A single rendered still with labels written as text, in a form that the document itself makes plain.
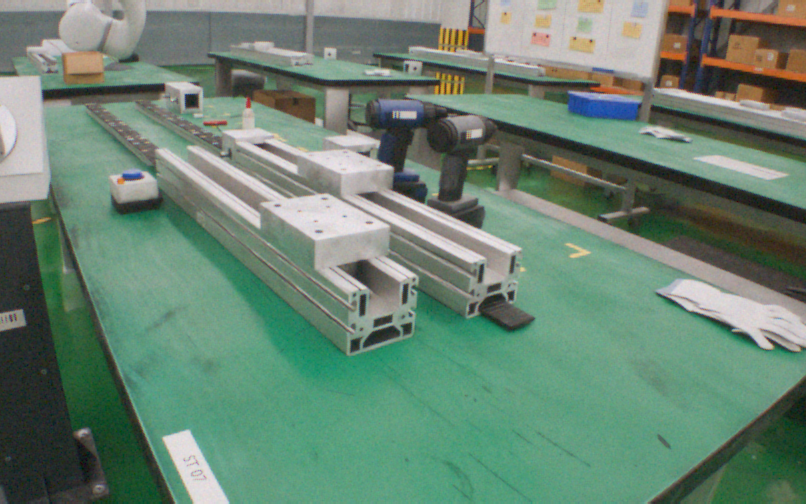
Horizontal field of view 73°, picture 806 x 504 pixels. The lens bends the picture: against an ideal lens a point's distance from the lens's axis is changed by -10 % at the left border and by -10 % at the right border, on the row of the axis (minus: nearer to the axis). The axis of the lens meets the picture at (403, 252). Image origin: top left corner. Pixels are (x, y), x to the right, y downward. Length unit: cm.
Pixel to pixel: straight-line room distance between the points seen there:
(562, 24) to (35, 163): 347
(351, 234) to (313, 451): 28
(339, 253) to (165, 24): 1195
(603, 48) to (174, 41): 990
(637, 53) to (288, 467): 350
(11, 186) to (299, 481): 100
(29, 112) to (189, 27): 1133
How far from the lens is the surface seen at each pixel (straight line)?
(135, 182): 122
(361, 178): 103
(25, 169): 137
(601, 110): 311
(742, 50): 1095
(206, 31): 1283
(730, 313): 97
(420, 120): 124
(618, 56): 391
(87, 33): 130
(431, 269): 85
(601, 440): 64
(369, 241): 75
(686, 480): 65
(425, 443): 59
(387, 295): 74
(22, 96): 148
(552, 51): 424
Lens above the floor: 116
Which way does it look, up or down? 22 degrees down
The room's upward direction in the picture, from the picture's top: 4 degrees clockwise
